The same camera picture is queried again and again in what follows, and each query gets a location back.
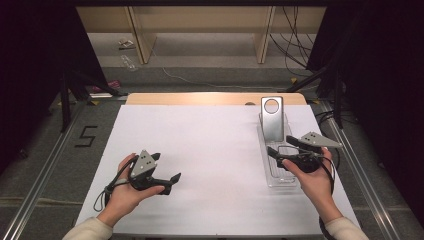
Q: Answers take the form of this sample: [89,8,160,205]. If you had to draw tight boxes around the black curtain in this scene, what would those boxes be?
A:
[306,0,424,228]
[0,0,111,174]

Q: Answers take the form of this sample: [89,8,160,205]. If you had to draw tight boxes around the pink floor item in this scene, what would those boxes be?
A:
[92,79,122,94]

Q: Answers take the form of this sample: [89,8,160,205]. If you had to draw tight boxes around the person's left hand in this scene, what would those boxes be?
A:
[99,152,166,223]

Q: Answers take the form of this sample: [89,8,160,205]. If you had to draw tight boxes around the white table mat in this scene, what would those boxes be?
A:
[74,104,361,236]

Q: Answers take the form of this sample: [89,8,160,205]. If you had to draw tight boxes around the light wooden furniture frame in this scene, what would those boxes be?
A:
[75,5,328,65]

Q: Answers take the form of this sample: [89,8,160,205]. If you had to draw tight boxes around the person's right hand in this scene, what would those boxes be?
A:
[281,146,335,214]

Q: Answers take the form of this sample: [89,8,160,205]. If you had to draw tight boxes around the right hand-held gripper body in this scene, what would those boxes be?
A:
[283,131,344,174]

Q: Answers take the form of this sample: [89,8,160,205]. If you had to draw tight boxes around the black metal stand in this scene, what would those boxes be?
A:
[285,66,344,129]
[59,71,129,133]

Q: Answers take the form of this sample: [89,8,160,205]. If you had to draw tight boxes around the hanging black cables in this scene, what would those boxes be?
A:
[269,5,316,78]

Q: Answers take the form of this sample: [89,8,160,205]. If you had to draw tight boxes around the thin black wire loop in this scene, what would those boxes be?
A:
[277,145,313,158]

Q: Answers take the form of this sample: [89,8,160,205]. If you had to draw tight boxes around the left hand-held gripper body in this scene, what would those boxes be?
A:
[128,149,173,196]

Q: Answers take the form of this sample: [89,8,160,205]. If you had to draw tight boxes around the thick black right gripper cable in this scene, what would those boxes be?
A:
[316,109,338,240]

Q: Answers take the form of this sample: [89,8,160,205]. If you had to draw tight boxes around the small grey floor item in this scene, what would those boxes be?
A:
[118,38,136,51]

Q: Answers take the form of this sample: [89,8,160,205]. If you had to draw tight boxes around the clear plastic rack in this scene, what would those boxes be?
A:
[256,113,299,188]

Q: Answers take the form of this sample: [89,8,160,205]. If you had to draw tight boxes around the aluminium floor rail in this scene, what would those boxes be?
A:
[321,99,401,240]
[1,101,88,240]

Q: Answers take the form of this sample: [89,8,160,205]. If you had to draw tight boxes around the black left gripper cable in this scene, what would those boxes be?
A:
[93,158,139,213]

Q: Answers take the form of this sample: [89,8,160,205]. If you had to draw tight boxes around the clear plastic floor item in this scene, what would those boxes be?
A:
[120,54,138,72]

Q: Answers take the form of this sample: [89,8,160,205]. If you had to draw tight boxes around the silver phone case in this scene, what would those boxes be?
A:
[259,96,285,143]

